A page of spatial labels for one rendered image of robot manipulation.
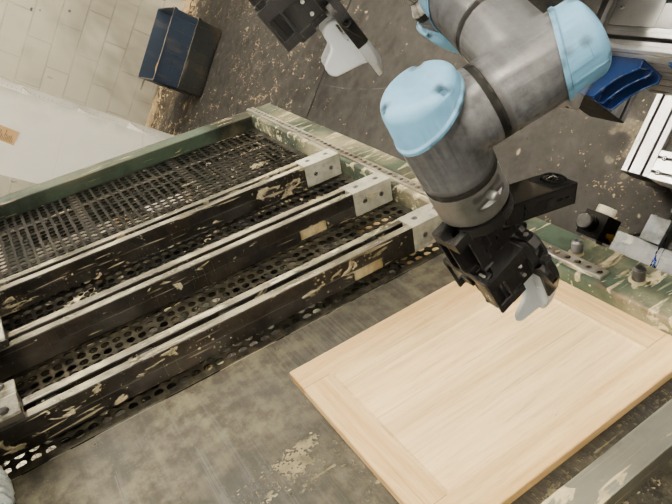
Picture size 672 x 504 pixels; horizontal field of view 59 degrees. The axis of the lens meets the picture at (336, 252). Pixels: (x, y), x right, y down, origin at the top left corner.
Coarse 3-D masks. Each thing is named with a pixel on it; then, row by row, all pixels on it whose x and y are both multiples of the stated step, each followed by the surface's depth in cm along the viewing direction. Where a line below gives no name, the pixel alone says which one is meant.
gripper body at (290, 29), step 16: (256, 0) 66; (272, 0) 63; (288, 0) 63; (304, 0) 64; (320, 0) 64; (272, 16) 64; (288, 16) 65; (304, 16) 65; (320, 16) 65; (272, 32) 65; (288, 32) 66; (304, 32) 65; (288, 48) 66
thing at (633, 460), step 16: (656, 416) 88; (640, 432) 86; (656, 432) 86; (624, 448) 84; (640, 448) 84; (656, 448) 84; (592, 464) 83; (608, 464) 83; (624, 464) 82; (640, 464) 82; (656, 464) 83; (576, 480) 81; (592, 480) 81; (608, 480) 81; (624, 480) 80; (640, 480) 82; (560, 496) 80; (576, 496) 80; (592, 496) 79; (608, 496) 79; (624, 496) 81
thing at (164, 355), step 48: (384, 240) 136; (432, 240) 144; (288, 288) 126; (336, 288) 133; (192, 336) 117; (240, 336) 124; (0, 384) 107; (96, 384) 110; (144, 384) 116; (0, 432) 104; (48, 432) 109
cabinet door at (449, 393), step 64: (384, 320) 120; (448, 320) 117; (512, 320) 114; (576, 320) 111; (640, 320) 108; (320, 384) 108; (384, 384) 106; (448, 384) 103; (512, 384) 101; (576, 384) 99; (640, 384) 96; (384, 448) 94; (448, 448) 92; (512, 448) 90; (576, 448) 89
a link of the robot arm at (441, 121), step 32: (448, 64) 50; (384, 96) 52; (416, 96) 49; (448, 96) 48; (480, 96) 50; (416, 128) 49; (448, 128) 49; (480, 128) 50; (416, 160) 52; (448, 160) 52; (480, 160) 53; (448, 192) 54
